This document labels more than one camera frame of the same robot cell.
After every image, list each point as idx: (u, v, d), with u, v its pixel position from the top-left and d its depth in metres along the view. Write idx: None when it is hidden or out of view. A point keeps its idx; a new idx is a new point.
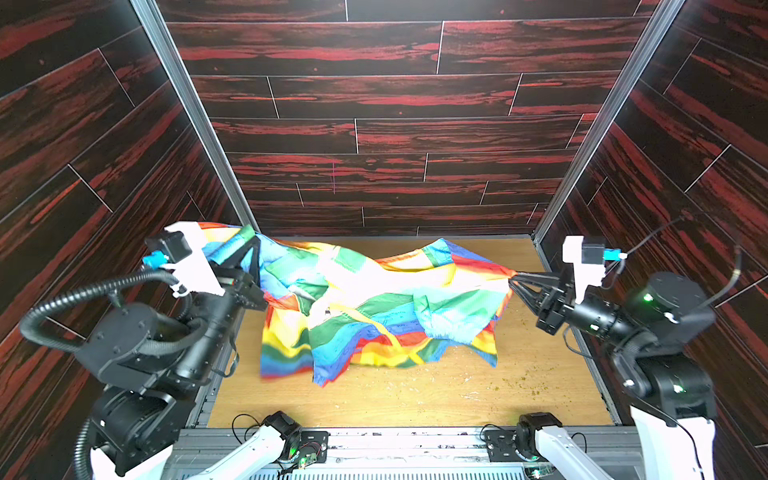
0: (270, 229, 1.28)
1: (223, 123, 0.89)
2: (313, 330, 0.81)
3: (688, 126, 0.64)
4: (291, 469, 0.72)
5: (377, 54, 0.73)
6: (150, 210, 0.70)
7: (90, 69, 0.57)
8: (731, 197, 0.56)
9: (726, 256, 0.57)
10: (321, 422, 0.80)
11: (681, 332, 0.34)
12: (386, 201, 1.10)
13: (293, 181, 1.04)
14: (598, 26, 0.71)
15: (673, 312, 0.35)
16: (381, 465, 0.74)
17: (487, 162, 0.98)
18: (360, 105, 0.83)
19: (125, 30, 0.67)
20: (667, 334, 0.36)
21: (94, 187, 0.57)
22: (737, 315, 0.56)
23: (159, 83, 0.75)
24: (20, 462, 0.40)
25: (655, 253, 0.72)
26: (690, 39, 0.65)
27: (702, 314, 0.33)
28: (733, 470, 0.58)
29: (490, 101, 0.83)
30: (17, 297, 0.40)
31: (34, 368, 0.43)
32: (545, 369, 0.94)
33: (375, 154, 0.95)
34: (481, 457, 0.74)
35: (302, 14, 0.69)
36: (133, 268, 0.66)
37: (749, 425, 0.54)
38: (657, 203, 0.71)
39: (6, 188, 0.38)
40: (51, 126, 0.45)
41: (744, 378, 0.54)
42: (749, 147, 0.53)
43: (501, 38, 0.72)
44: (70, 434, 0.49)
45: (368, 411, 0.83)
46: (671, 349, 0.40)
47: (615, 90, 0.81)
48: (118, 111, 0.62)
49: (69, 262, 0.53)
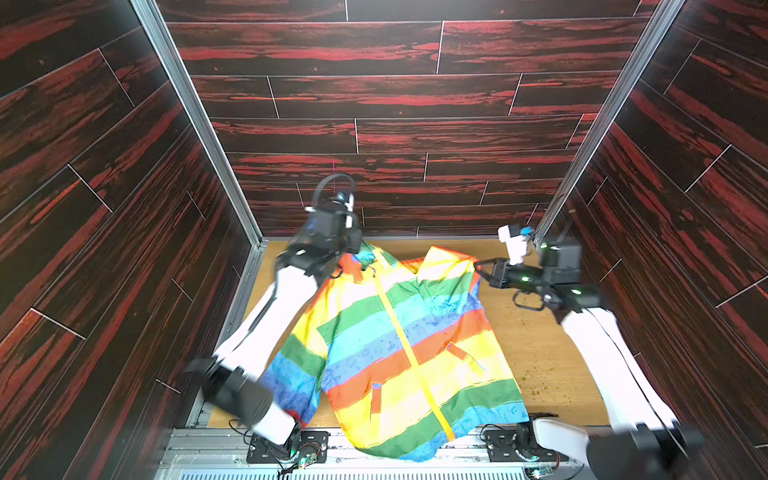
0: (270, 229, 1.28)
1: (223, 123, 0.89)
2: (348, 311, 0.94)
3: (688, 126, 0.64)
4: (291, 469, 0.72)
5: (376, 54, 0.74)
6: (150, 210, 0.70)
7: (90, 69, 0.57)
8: (732, 197, 0.56)
9: (726, 256, 0.57)
10: (322, 422, 0.81)
11: (566, 259, 0.55)
12: (386, 201, 1.10)
13: (293, 181, 1.04)
14: (598, 26, 0.71)
15: (556, 245, 0.56)
16: (381, 465, 0.74)
17: (487, 162, 0.98)
18: (360, 105, 0.83)
19: (125, 30, 0.67)
20: (558, 261, 0.56)
21: (94, 187, 0.57)
22: (737, 315, 0.56)
23: (159, 83, 0.75)
24: (20, 461, 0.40)
25: (655, 253, 0.72)
26: (691, 39, 0.64)
27: (569, 245, 0.54)
28: (733, 470, 0.58)
29: (490, 101, 0.83)
30: (16, 297, 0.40)
31: (35, 368, 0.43)
32: (545, 369, 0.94)
33: (374, 154, 0.95)
34: (481, 457, 0.74)
35: (302, 14, 0.69)
36: (133, 268, 0.66)
37: (749, 424, 0.54)
38: (657, 203, 0.71)
39: (6, 188, 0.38)
40: (51, 126, 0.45)
41: (744, 378, 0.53)
42: (749, 147, 0.53)
43: (501, 38, 0.72)
44: (70, 434, 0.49)
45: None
46: (570, 274, 0.56)
47: (615, 90, 0.81)
48: (118, 111, 0.62)
49: (69, 262, 0.53)
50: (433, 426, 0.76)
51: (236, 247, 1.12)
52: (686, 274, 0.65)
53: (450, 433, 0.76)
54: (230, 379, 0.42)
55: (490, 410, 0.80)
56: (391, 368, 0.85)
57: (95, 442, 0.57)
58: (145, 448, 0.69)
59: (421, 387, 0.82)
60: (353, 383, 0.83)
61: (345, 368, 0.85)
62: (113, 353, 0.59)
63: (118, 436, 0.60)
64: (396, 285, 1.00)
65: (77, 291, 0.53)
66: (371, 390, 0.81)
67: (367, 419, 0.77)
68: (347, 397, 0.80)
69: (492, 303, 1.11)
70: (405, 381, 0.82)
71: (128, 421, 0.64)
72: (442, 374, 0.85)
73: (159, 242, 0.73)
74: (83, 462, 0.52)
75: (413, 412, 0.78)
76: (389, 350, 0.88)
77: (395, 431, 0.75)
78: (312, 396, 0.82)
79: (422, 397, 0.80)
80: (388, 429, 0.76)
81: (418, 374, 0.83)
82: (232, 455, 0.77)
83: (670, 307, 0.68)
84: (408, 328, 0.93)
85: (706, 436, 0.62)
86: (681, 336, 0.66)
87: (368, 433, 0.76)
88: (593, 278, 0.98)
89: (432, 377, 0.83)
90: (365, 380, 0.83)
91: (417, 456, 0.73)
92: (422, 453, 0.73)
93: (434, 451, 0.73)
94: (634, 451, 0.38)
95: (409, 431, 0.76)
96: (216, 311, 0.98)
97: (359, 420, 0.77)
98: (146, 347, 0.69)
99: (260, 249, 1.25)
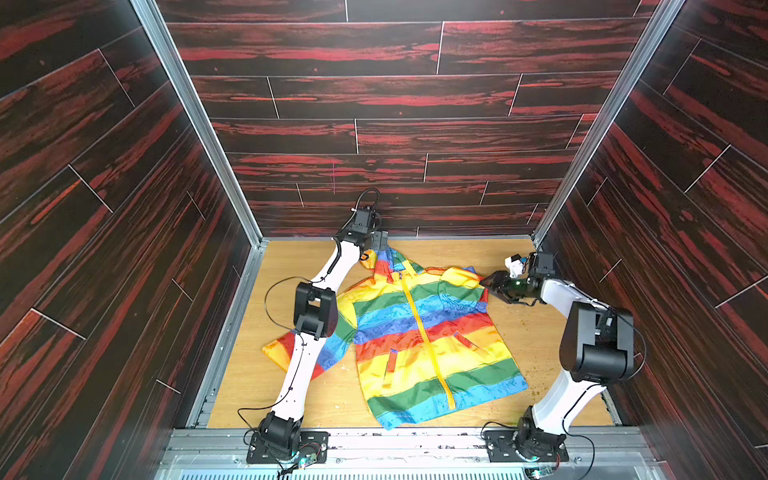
0: (270, 229, 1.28)
1: (223, 123, 0.89)
2: (380, 296, 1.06)
3: (688, 126, 0.64)
4: (291, 469, 0.72)
5: (377, 54, 0.73)
6: (150, 210, 0.70)
7: (90, 69, 0.57)
8: (732, 197, 0.56)
9: (726, 256, 0.57)
10: (321, 422, 0.80)
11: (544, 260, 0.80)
12: (386, 202, 1.10)
13: (293, 181, 1.04)
14: (598, 27, 0.71)
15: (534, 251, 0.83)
16: (381, 466, 0.74)
17: (488, 162, 0.98)
18: (360, 105, 0.83)
19: (125, 30, 0.67)
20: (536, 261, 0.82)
21: (94, 188, 0.56)
22: (737, 315, 0.56)
23: (159, 83, 0.75)
24: (20, 462, 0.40)
25: (655, 253, 0.72)
26: (691, 39, 0.64)
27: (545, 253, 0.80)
28: (733, 470, 0.58)
29: (490, 101, 0.83)
30: (16, 297, 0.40)
31: (34, 368, 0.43)
32: (545, 369, 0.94)
33: (374, 154, 0.95)
34: (481, 457, 0.74)
35: (302, 14, 0.69)
36: (134, 268, 0.66)
37: (749, 424, 0.54)
38: (656, 203, 0.72)
39: (7, 188, 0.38)
40: (51, 126, 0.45)
41: (743, 377, 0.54)
42: (749, 147, 0.53)
43: (501, 38, 0.72)
44: (71, 434, 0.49)
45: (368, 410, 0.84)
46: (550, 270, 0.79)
47: (615, 91, 0.81)
48: (118, 111, 0.62)
49: (69, 262, 0.53)
50: (436, 389, 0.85)
51: (236, 247, 1.12)
52: (686, 274, 0.65)
53: (450, 399, 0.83)
54: (324, 298, 0.67)
55: (488, 388, 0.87)
56: (409, 339, 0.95)
57: (95, 442, 0.57)
58: (145, 448, 0.69)
59: (430, 356, 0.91)
60: (375, 349, 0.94)
61: (368, 335, 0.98)
62: (113, 352, 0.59)
63: (118, 437, 0.60)
64: (419, 286, 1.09)
65: (77, 292, 0.53)
66: (388, 352, 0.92)
67: (380, 375, 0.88)
68: (367, 355, 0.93)
69: (492, 303, 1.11)
70: (417, 352, 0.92)
71: (128, 421, 0.64)
72: (450, 350, 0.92)
73: (159, 242, 0.73)
74: (83, 463, 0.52)
75: (421, 375, 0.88)
76: (407, 326, 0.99)
77: (402, 389, 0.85)
78: (336, 351, 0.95)
79: (430, 365, 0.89)
80: (397, 387, 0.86)
81: (430, 347, 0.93)
82: (232, 455, 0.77)
83: (669, 307, 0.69)
84: (424, 313, 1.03)
85: (706, 435, 0.62)
86: (681, 336, 0.66)
87: (379, 386, 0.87)
88: (592, 278, 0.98)
89: (443, 351, 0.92)
90: (387, 344, 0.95)
91: (415, 416, 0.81)
92: (422, 411, 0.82)
93: (435, 410, 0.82)
94: (587, 314, 0.53)
95: (413, 390, 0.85)
96: (216, 311, 0.98)
97: (373, 376, 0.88)
98: (146, 347, 0.69)
99: (260, 250, 1.24)
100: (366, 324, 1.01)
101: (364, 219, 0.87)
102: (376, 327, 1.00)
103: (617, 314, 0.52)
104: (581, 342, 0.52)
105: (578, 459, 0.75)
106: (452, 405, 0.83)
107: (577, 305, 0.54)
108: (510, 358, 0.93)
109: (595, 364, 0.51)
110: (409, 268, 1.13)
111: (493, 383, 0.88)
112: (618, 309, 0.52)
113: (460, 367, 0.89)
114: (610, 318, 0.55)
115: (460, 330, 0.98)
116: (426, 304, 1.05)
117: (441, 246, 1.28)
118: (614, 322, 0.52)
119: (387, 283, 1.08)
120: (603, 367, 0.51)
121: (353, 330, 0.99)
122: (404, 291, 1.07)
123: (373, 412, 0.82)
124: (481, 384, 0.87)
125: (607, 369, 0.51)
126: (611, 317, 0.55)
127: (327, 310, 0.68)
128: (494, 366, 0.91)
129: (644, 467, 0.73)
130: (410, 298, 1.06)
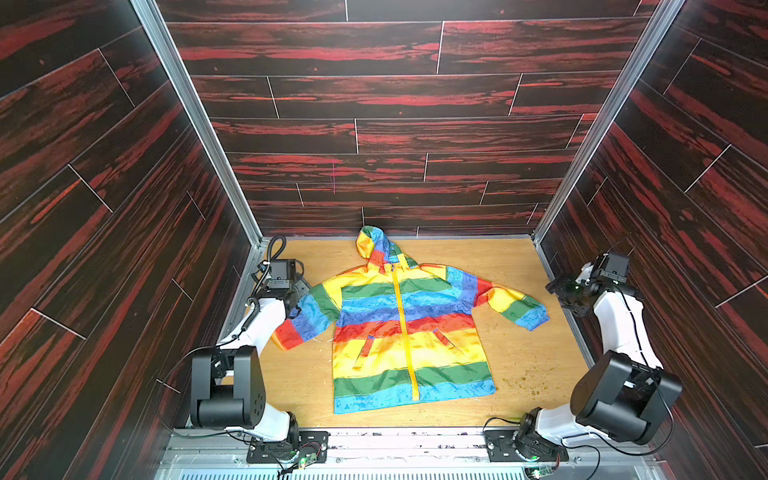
0: (270, 229, 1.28)
1: (223, 122, 0.88)
2: (367, 285, 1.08)
3: (688, 126, 0.64)
4: (291, 469, 0.72)
5: (377, 54, 0.73)
6: (150, 209, 0.70)
7: (90, 69, 0.57)
8: (731, 197, 0.56)
9: (726, 256, 0.57)
10: (321, 422, 0.80)
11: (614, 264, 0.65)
12: (386, 201, 1.10)
13: (293, 181, 1.04)
14: (598, 27, 0.71)
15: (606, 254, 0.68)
16: (381, 466, 0.74)
17: (488, 163, 0.98)
18: (360, 105, 0.83)
19: (125, 29, 0.68)
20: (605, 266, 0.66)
21: (94, 187, 0.57)
22: (737, 315, 0.56)
23: (159, 83, 0.75)
24: (20, 462, 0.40)
25: (655, 252, 0.72)
26: (691, 39, 0.64)
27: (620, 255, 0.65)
28: (733, 470, 0.58)
29: (490, 101, 0.83)
30: (16, 297, 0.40)
31: (35, 368, 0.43)
32: (545, 368, 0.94)
33: (374, 154, 0.95)
34: (481, 457, 0.74)
35: (302, 14, 0.69)
36: (133, 268, 0.66)
37: (750, 425, 0.54)
38: (656, 202, 0.72)
39: (6, 188, 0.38)
40: (51, 126, 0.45)
41: (742, 374, 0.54)
42: (749, 148, 0.53)
43: (501, 38, 0.72)
44: (71, 434, 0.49)
45: (333, 388, 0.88)
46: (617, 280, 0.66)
47: (615, 90, 0.81)
48: (118, 111, 0.62)
49: (69, 262, 0.53)
50: (402, 379, 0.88)
51: (236, 247, 1.12)
52: (686, 274, 0.65)
53: (414, 389, 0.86)
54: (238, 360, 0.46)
55: (456, 386, 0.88)
56: (387, 328, 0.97)
57: (96, 441, 0.57)
58: (145, 449, 0.69)
59: (405, 347, 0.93)
60: (351, 334, 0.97)
61: (350, 320, 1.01)
62: (114, 352, 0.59)
63: (118, 436, 0.60)
64: (409, 281, 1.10)
65: (77, 290, 0.53)
66: (365, 338, 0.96)
67: (353, 358, 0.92)
68: (345, 337, 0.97)
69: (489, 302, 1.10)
70: (393, 341, 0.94)
71: (128, 421, 0.64)
72: (426, 345, 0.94)
73: (159, 242, 0.73)
74: (83, 463, 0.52)
75: (391, 364, 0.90)
76: (389, 316, 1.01)
77: (370, 373, 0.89)
78: (316, 325, 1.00)
79: (403, 356, 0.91)
80: (366, 370, 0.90)
81: (406, 338, 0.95)
82: (232, 455, 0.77)
83: (669, 307, 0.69)
84: (408, 307, 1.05)
85: (706, 435, 0.62)
86: (681, 336, 0.66)
87: (349, 368, 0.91)
88: None
89: (418, 344, 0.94)
90: (365, 330, 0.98)
91: (377, 401, 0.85)
92: (385, 397, 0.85)
93: (397, 399, 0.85)
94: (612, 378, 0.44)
95: (380, 377, 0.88)
96: (217, 312, 0.98)
97: (345, 357, 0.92)
98: (147, 346, 0.69)
99: (260, 249, 1.25)
100: (353, 312, 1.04)
101: (284, 270, 0.72)
102: (359, 314, 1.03)
103: (659, 380, 0.42)
104: (595, 397, 0.45)
105: (578, 458, 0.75)
106: (416, 396, 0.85)
107: (610, 355, 0.45)
108: (485, 360, 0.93)
109: (604, 416, 0.45)
110: (402, 261, 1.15)
111: (462, 382, 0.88)
112: (665, 374, 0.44)
113: (431, 362, 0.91)
114: (650, 379, 0.45)
115: (440, 328, 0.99)
116: (413, 298, 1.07)
117: (440, 246, 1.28)
118: (654, 385, 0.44)
119: (378, 272, 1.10)
120: (614, 424, 0.45)
121: (336, 311, 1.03)
122: (394, 282, 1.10)
123: (337, 389, 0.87)
124: (449, 381, 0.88)
125: (617, 425, 0.45)
126: (652, 378, 0.45)
127: (245, 380, 0.45)
128: (467, 366, 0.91)
129: (644, 467, 0.73)
130: (398, 290, 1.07)
